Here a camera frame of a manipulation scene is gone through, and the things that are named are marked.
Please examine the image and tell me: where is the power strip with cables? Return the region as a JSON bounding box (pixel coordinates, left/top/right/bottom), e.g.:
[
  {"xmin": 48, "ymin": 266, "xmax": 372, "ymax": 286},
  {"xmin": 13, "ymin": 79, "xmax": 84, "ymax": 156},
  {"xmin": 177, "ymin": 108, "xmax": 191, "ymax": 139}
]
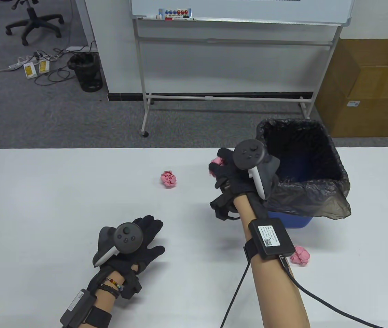
[{"xmin": 34, "ymin": 48, "xmax": 78, "ymax": 86}]

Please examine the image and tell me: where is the person's left hand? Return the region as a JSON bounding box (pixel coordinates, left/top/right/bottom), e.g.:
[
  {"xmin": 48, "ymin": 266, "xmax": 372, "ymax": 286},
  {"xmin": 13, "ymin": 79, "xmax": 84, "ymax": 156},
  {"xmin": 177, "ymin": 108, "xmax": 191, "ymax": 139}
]
[{"xmin": 87, "ymin": 215, "xmax": 166, "ymax": 291}]

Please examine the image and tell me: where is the whiteboard on metal stand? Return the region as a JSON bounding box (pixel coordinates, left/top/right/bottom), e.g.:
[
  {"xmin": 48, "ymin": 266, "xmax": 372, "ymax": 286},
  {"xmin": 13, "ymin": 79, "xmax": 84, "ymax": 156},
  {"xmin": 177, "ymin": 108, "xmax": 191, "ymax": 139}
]
[{"xmin": 130, "ymin": 0, "xmax": 355, "ymax": 138}]

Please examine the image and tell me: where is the grey and white handheld controller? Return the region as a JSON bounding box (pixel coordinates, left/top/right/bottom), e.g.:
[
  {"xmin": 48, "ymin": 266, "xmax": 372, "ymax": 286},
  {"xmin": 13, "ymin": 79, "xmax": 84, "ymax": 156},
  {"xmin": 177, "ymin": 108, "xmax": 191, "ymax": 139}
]
[
  {"xmin": 93, "ymin": 223, "xmax": 144, "ymax": 268},
  {"xmin": 233, "ymin": 139, "xmax": 281, "ymax": 200}
]

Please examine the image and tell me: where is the pack of colourful magnets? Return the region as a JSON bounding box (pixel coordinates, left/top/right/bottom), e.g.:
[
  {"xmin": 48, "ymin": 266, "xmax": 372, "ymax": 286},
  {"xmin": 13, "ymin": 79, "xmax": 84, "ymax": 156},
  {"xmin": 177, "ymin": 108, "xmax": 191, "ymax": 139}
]
[{"xmin": 158, "ymin": 9, "xmax": 192, "ymax": 17}]

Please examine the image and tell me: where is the colourful bead bracelet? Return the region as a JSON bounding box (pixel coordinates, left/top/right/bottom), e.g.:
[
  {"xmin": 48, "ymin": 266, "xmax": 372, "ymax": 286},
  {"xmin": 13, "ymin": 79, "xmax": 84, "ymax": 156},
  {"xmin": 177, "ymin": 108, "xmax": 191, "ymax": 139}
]
[{"xmin": 105, "ymin": 277, "xmax": 124, "ymax": 291}]

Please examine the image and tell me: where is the office chair base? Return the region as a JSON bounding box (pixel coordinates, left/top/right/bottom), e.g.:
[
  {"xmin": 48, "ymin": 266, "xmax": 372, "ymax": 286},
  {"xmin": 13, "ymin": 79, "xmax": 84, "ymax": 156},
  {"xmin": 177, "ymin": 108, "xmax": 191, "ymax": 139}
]
[{"xmin": 5, "ymin": 0, "xmax": 65, "ymax": 46}]

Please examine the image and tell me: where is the black sensor cable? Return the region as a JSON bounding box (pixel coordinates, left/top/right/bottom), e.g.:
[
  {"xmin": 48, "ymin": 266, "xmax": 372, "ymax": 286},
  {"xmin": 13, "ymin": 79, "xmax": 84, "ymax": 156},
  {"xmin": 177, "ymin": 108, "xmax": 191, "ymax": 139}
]
[{"xmin": 219, "ymin": 255, "xmax": 380, "ymax": 328}]

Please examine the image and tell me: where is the black wrist sensor box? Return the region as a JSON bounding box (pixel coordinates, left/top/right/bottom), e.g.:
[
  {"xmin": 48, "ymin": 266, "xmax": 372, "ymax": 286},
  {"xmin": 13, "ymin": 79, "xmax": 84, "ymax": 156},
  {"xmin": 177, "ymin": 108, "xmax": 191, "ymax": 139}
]
[
  {"xmin": 60, "ymin": 289, "xmax": 97, "ymax": 328},
  {"xmin": 248, "ymin": 219, "xmax": 296, "ymax": 260}
]

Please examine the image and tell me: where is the black braided bracelet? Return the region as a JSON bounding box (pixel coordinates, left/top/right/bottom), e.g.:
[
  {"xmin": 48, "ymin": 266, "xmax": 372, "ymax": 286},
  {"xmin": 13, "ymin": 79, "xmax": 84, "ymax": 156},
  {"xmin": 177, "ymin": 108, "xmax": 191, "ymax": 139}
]
[{"xmin": 98, "ymin": 284, "xmax": 120, "ymax": 298}]

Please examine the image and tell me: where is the pink paper ball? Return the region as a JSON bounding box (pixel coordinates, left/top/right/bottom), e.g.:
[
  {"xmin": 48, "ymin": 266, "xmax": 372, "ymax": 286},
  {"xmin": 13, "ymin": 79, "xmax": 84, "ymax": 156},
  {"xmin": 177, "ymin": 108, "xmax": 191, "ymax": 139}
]
[
  {"xmin": 209, "ymin": 156, "xmax": 224, "ymax": 177},
  {"xmin": 290, "ymin": 246, "xmax": 310, "ymax": 267},
  {"xmin": 160, "ymin": 170, "xmax": 178, "ymax": 188}
]

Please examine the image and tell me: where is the white power strip with cord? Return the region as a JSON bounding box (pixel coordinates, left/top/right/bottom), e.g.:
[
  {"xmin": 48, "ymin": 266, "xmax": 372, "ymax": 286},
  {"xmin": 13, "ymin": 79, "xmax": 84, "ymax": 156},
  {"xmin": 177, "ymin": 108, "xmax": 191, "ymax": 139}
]
[{"xmin": 0, "ymin": 56, "xmax": 32, "ymax": 73}]

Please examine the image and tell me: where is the brown cardboard box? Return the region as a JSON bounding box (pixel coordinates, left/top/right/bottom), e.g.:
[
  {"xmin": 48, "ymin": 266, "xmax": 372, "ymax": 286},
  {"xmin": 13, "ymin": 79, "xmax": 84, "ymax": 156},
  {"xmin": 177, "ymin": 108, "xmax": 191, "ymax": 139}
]
[{"xmin": 315, "ymin": 38, "xmax": 388, "ymax": 138}]

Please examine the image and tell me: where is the person's right hand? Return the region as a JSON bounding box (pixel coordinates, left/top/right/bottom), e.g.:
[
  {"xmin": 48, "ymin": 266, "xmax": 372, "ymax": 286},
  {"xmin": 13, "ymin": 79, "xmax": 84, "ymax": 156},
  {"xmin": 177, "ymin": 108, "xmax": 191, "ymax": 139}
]
[{"xmin": 209, "ymin": 148, "xmax": 255, "ymax": 201}]

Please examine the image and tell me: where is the black elastic wrist strap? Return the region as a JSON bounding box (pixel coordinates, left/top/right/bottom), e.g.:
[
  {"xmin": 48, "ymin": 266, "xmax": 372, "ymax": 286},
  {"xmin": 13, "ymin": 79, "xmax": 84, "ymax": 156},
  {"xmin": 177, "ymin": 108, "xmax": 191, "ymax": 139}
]
[
  {"xmin": 85, "ymin": 305, "xmax": 112, "ymax": 328},
  {"xmin": 243, "ymin": 239, "xmax": 259, "ymax": 263}
]

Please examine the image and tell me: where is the black mesh waste basket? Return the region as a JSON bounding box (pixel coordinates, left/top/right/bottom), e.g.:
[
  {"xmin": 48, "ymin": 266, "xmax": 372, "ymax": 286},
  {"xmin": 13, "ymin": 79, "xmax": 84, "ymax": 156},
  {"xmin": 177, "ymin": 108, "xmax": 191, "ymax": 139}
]
[{"xmin": 68, "ymin": 52, "xmax": 104, "ymax": 93}]

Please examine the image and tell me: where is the blue bin with black bag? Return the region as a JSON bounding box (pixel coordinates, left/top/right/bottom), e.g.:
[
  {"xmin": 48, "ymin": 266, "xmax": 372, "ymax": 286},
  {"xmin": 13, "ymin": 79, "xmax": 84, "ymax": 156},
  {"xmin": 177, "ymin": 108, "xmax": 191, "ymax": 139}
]
[{"xmin": 255, "ymin": 118, "xmax": 351, "ymax": 221}]

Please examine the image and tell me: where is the person's left forearm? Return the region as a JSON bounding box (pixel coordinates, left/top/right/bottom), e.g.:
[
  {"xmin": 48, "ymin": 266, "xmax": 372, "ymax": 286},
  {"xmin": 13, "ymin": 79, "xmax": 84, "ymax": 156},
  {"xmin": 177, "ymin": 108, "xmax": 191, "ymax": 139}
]
[{"xmin": 92, "ymin": 273, "xmax": 125, "ymax": 313}]

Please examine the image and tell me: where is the blue recycling bin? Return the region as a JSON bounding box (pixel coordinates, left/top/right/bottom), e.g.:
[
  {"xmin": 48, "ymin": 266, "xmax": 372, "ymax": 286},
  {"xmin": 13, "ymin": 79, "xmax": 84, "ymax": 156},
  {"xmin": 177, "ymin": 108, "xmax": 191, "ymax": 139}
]
[{"xmin": 266, "ymin": 210, "xmax": 314, "ymax": 229}]

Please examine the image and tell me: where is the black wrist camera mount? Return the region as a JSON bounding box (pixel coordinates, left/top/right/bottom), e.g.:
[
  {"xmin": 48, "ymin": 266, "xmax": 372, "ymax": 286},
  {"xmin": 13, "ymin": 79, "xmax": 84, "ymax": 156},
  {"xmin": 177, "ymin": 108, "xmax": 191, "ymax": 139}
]
[
  {"xmin": 210, "ymin": 191, "xmax": 241, "ymax": 222},
  {"xmin": 122, "ymin": 271, "xmax": 142, "ymax": 299}
]

